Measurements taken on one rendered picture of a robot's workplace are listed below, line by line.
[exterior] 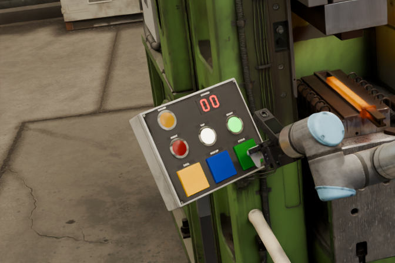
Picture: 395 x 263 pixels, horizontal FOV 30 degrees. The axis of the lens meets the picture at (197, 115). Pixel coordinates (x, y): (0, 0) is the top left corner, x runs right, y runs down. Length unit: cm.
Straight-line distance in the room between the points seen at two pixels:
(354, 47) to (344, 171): 110
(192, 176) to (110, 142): 287
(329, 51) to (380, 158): 107
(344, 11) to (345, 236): 75
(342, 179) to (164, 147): 50
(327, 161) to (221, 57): 66
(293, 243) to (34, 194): 210
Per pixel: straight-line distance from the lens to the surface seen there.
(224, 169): 209
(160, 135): 203
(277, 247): 238
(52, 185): 449
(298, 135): 187
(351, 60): 288
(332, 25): 228
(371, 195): 248
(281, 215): 264
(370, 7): 231
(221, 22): 232
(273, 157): 200
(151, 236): 376
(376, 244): 258
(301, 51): 280
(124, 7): 764
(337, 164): 184
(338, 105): 248
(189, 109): 209
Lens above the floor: 195
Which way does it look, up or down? 22 degrees down
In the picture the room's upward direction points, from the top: 8 degrees counter-clockwise
